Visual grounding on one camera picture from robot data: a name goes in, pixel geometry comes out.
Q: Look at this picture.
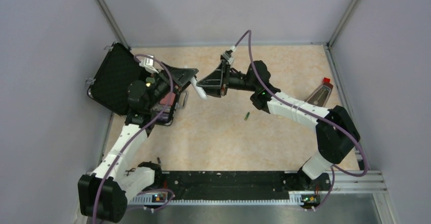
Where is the brown wooden metronome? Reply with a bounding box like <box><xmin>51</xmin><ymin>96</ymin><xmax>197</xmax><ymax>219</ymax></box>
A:
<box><xmin>305</xmin><ymin>77</ymin><xmax>333</xmax><ymax>107</ymax></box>

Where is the black poker chip case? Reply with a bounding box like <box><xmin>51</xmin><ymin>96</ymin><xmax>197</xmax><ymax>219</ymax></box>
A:
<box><xmin>87</xmin><ymin>43</ymin><xmax>173</xmax><ymax>128</ymax></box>

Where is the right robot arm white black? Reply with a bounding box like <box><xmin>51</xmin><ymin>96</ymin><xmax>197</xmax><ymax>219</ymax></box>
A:
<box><xmin>197</xmin><ymin>58</ymin><xmax>360</xmax><ymax>189</ymax></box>

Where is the white remote control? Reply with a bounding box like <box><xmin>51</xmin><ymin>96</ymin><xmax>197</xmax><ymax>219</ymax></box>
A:
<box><xmin>190</xmin><ymin>76</ymin><xmax>208</xmax><ymax>101</ymax></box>

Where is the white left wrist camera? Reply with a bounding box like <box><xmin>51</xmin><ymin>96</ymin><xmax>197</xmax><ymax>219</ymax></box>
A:
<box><xmin>138</xmin><ymin>55</ymin><xmax>159</xmax><ymax>74</ymax></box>

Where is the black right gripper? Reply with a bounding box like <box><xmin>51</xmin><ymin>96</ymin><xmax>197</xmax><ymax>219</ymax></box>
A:
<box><xmin>197</xmin><ymin>61</ymin><xmax>258</xmax><ymax>99</ymax></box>

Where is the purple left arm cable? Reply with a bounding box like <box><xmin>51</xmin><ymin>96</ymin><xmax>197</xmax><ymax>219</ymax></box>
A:
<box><xmin>91</xmin><ymin>54</ymin><xmax>176</xmax><ymax>224</ymax></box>

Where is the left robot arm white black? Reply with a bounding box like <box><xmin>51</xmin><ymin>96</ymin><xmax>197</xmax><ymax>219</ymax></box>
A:
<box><xmin>78</xmin><ymin>64</ymin><xmax>198</xmax><ymax>223</ymax></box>

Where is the green AA battery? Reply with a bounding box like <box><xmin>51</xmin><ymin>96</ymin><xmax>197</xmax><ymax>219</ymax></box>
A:
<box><xmin>244</xmin><ymin>112</ymin><xmax>250</xmax><ymax>121</ymax></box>

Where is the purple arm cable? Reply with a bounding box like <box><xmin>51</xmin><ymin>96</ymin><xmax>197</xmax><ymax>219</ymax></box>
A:
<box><xmin>232</xmin><ymin>29</ymin><xmax>371</xmax><ymax>213</ymax></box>
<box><xmin>91</xmin><ymin>54</ymin><xmax>176</xmax><ymax>224</ymax></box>

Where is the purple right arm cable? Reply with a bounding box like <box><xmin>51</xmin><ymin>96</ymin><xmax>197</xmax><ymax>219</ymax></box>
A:
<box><xmin>232</xmin><ymin>29</ymin><xmax>371</xmax><ymax>213</ymax></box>

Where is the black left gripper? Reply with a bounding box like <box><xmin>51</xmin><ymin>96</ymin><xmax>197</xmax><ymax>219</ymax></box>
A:
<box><xmin>146</xmin><ymin>61</ymin><xmax>199</xmax><ymax>109</ymax></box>

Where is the red card deck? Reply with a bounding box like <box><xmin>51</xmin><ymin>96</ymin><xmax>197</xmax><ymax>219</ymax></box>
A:
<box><xmin>159</xmin><ymin>93</ymin><xmax>176</xmax><ymax>106</ymax></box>

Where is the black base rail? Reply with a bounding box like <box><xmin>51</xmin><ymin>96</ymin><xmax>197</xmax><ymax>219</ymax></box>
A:
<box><xmin>131</xmin><ymin>170</ymin><xmax>332</xmax><ymax>202</ymax></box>

